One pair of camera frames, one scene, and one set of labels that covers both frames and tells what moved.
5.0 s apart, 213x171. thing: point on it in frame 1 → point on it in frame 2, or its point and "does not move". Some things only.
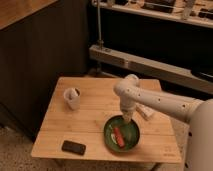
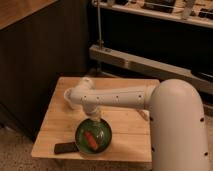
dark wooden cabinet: x=40 y=42 does not move
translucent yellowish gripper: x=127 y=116 → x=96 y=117
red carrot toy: x=119 y=138 → x=91 y=140
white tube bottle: x=143 y=110 does not move
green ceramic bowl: x=130 y=132 → x=93 y=136
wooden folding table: x=77 y=112 does not move
